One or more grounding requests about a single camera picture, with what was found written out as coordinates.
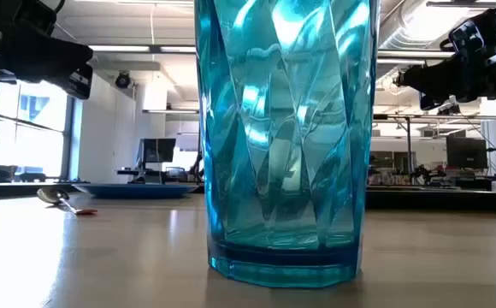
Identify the spoon with orange handle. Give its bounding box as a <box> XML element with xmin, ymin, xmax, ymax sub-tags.
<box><xmin>36</xmin><ymin>187</ymin><xmax>99</xmax><ymax>216</ymax></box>

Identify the blue plate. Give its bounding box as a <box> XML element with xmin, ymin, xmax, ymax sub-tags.
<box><xmin>73</xmin><ymin>182</ymin><xmax>198</xmax><ymax>200</ymax></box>

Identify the blue faceted plastic cup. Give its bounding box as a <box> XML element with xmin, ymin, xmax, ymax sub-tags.
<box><xmin>193</xmin><ymin>0</ymin><xmax>381</xmax><ymax>289</ymax></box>

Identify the large black computer monitor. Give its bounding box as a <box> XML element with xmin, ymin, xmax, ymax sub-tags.
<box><xmin>446</xmin><ymin>136</ymin><xmax>488</xmax><ymax>170</ymax></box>

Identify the large bright window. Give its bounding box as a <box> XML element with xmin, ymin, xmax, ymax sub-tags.
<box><xmin>0</xmin><ymin>80</ymin><xmax>70</xmax><ymax>180</ymax></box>

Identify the black framed ceiling light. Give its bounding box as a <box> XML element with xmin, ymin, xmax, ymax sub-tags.
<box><xmin>425</xmin><ymin>0</ymin><xmax>496</xmax><ymax>9</ymax></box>

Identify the cluttered workbench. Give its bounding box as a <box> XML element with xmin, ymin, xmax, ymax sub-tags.
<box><xmin>366</xmin><ymin>164</ymin><xmax>496</xmax><ymax>192</ymax></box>

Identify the short ceiling strip light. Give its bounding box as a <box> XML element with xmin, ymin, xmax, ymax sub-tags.
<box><xmin>143</xmin><ymin>109</ymin><xmax>200</xmax><ymax>115</ymax></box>

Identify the small black computer monitor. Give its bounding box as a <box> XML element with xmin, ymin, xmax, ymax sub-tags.
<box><xmin>139</xmin><ymin>137</ymin><xmax>177</xmax><ymax>164</ymax></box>

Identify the office desk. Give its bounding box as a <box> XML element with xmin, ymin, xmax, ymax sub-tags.
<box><xmin>117</xmin><ymin>168</ymin><xmax>204</xmax><ymax>185</ymax></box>

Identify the black ceiling camera cluster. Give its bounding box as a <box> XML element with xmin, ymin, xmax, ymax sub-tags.
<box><xmin>438</xmin><ymin>102</ymin><xmax>463</xmax><ymax>116</ymax></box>

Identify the black overhead frame rail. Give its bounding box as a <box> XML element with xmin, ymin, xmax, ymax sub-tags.
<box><xmin>371</xmin><ymin>113</ymin><xmax>496</xmax><ymax>175</ymax></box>

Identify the black round wall device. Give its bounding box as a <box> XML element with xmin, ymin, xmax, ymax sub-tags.
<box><xmin>114</xmin><ymin>70</ymin><xmax>133</xmax><ymax>90</ymax></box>

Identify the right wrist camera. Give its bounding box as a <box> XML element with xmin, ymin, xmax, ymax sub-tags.
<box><xmin>447</xmin><ymin>16</ymin><xmax>487</xmax><ymax>56</ymax></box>

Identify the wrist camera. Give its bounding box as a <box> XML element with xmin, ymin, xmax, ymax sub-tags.
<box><xmin>447</xmin><ymin>16</ymin><xmax>487</xmax><ymax>56</ymax></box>
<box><xmin>0</xmin><ymin>0</ymin><xmax>59</xmax><ymax>42</ymax></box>

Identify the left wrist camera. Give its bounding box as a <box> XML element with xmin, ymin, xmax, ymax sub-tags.
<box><xmin>0</xmin><ymin>0</ymin><xmax>59</xmax><ymax>42</ymax></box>

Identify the silver ventilation duct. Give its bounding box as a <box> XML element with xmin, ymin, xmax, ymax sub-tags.
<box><xmin>378</xmin><ymin>0</ymin><xmax>471</xmax><ymax>50</ymax></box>

